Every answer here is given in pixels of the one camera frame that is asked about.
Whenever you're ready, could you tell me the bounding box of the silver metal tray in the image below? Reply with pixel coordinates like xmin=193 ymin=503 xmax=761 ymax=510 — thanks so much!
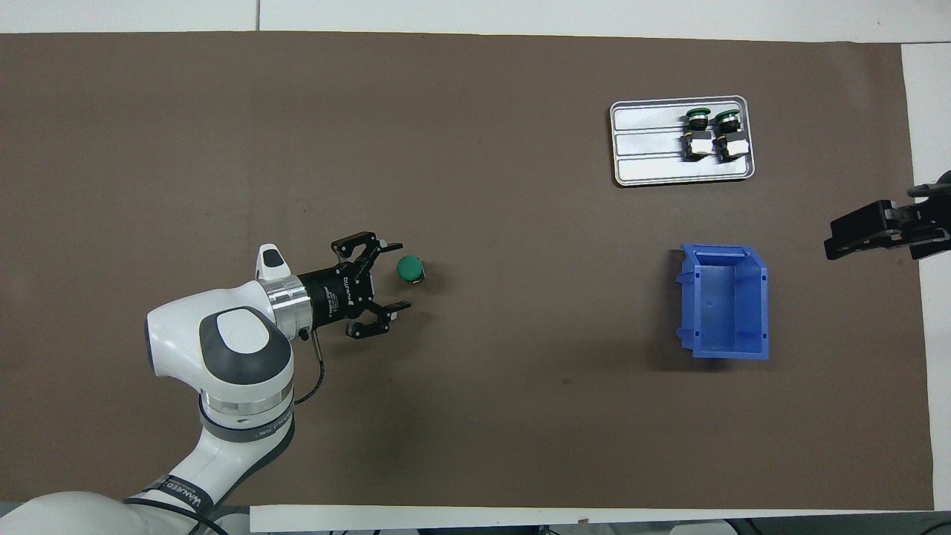
xmin=610 ymin=95 xmax=756 ymax=187

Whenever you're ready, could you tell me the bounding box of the brown paper table mat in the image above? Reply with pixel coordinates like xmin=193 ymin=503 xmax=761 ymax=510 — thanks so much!
xmin=0 ymin=31 xmax=935 ymax=512

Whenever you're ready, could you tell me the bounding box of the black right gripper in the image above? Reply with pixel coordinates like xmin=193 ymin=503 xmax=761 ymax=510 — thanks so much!
xmin=823 ymin=195 xmax=951 ymax=261

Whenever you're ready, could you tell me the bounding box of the blue plastic storage bin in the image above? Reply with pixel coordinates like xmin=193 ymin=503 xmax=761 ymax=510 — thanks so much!
xmin=675 ymin=244 xmax=770 ymax=361

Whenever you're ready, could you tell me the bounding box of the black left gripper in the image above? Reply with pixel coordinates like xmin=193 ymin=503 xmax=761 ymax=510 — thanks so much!
xmin=299 ymin=232 xmax=412 ymax=341

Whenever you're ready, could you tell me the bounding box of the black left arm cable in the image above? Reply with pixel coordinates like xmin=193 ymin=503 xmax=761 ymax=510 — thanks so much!
xmin=123 ymin=327 xmax=328 ymax=535

